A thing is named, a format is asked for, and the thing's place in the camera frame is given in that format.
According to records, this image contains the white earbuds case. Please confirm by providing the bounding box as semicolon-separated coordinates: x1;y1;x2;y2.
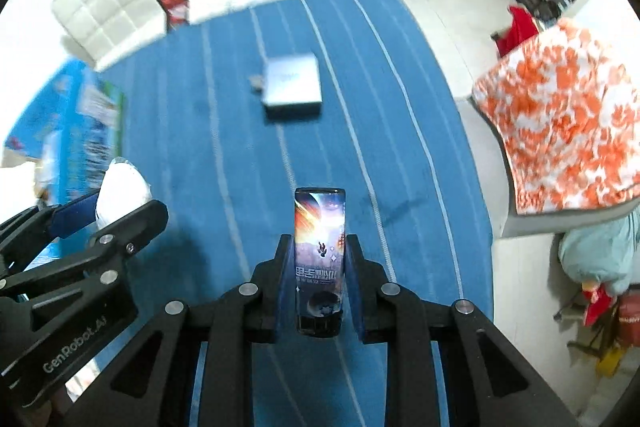
96;157;152;229

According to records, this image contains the colourful printed lighter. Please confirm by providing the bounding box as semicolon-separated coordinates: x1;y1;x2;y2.
294;187;346;338

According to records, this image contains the grey power charger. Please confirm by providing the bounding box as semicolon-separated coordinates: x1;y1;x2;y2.
250;53;322;121

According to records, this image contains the blue cardboard milk box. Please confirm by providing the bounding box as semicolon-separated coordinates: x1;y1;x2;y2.
4;60;125;268

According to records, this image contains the light teal cloth bundle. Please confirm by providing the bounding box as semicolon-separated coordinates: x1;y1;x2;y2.
558;208;639;297

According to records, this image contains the left white padded chair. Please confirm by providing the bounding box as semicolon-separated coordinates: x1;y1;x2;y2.
52;0;168;72

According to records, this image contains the orange floral blanket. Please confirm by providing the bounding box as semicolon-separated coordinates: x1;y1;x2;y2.
472;20;639;215

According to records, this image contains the blue striped cloth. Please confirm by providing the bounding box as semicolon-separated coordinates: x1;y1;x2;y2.
101;0;494;322

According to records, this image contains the red cloth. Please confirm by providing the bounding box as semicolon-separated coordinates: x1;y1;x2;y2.
491;5;540;57

